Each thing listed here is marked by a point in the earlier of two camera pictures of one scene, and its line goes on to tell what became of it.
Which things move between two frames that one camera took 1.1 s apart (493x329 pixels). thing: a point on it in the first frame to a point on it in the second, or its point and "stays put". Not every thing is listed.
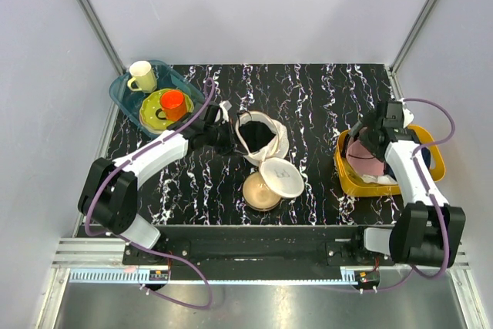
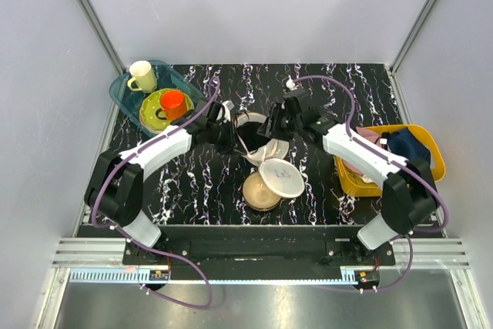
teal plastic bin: (166, 78) stays put
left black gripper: (228, 147) stays put
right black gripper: (370, 121) to (270, 128)
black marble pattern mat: (281, 170) stays put
